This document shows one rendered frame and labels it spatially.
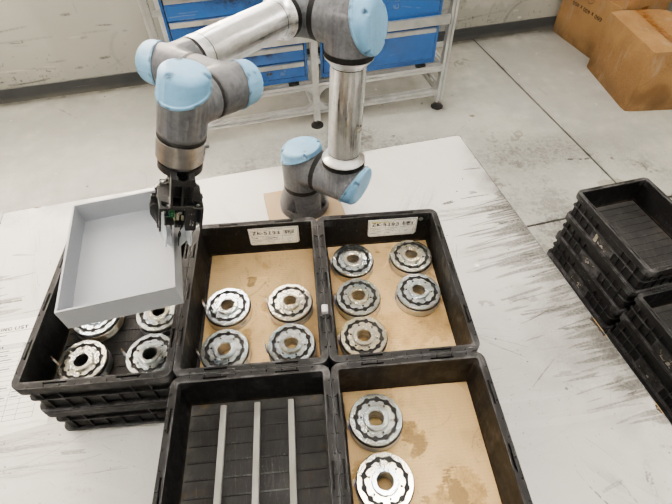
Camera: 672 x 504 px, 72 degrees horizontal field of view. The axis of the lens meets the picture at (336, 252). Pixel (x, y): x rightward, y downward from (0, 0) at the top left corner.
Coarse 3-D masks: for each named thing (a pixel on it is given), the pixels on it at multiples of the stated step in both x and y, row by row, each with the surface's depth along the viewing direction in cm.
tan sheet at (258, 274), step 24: (216, 264) 118; (240, 264) 118; (264, 264) 118; (288, 264) 118; (312, 264) 118; (216, 288) 113; (240, 288) 113; (264, 288) 113; (312, 288) 113; (264, 312) 108; (264, 336) 104; (264, 360) 100
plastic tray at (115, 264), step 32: (96, 224) 97; (128, 224) 97; (64, 256) 85; (96, 256) 91; (128, 256) 91; (160, 256) 91; (64, 288) 82; (96, 288) 86; (128, 288) 86; (160, 288) 80; (64, 320) 79; (96, 320) 81
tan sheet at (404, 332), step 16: (384, 256) 119; (384, 272) 116; (432, 272) 115; (336, 288) 113; (384, 288) 112; (384, 304) 109; (336, 320) 107; (384, 320) 106; (400, 320) 106; (416, 320) 106; (432, 320) 106; (448, 320) 106; (400, 336) 104; (416, 336) 104; (432, 336) 104; (448, 336) 104
